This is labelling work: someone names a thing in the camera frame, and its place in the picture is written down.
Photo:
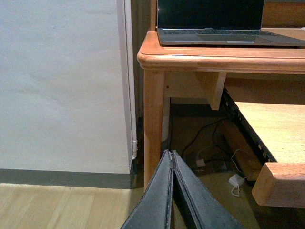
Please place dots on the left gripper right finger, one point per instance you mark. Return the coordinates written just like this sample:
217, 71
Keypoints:
198, 207

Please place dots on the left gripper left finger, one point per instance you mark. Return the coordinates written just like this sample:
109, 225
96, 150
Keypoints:
155, 207

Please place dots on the white power adapter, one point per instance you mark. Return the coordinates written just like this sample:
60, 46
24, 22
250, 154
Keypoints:
236, 181

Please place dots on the white plug on floor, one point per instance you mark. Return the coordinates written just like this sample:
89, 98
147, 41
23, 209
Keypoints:
200, 163

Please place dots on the wooden rolling stand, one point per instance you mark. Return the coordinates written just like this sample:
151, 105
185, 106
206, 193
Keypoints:
244, 155

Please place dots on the wooden pull-out keyboard tray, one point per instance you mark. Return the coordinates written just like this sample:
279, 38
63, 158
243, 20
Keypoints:
278, 134

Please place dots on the wooden desk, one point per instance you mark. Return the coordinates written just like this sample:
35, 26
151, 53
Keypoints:
198, 72

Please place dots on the grey laptop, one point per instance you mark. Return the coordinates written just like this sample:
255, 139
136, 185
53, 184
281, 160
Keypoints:
216, 22

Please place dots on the white wall pipe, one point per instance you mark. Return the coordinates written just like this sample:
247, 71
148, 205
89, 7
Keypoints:
126, 52

